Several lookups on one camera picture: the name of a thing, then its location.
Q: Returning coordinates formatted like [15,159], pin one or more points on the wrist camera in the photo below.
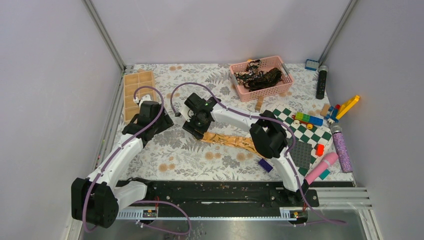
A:
[184,112]
[144,98]

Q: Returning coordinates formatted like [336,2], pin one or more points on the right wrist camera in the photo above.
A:
[184,112]

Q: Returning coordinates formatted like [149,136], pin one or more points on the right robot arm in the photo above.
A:
[269,135]

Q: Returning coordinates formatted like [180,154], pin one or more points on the colourful lego brick pile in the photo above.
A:
[328,114]

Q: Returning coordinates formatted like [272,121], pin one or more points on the blue white lego brick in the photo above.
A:
[311,65]

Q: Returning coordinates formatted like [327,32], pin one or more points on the curved wooden block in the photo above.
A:
[259,103]

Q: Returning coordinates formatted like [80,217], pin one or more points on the teal small block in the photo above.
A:
[324,174]

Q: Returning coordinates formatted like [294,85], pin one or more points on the floral table cloth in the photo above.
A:
[176,155]

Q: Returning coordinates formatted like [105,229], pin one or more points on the purple glitter tube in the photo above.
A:
[341,148]

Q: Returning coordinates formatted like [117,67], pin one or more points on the green white chessboard mat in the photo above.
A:
[316,135]

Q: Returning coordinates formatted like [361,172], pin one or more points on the pink marker pen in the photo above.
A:
[328,160]

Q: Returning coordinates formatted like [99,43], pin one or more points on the black floral tie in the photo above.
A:
[255,79]

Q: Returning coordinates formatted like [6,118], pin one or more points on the purple lego brick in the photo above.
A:
[265,165]

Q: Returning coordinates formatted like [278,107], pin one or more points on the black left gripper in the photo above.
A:
[166,122]

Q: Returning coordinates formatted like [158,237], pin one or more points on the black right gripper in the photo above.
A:
[190,126]

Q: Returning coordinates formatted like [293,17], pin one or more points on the yellow patterned tie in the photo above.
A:
[240,142]

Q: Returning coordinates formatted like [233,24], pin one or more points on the red lego brick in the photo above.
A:
[319,149]

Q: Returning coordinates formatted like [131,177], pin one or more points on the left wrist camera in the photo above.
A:
[144,98]

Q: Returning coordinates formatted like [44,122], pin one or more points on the pink plastic basket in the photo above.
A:
[267,64]

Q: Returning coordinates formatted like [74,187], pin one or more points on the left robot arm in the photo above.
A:
[98,199]

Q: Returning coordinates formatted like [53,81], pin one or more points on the dark grey lego plate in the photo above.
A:
[301,154]

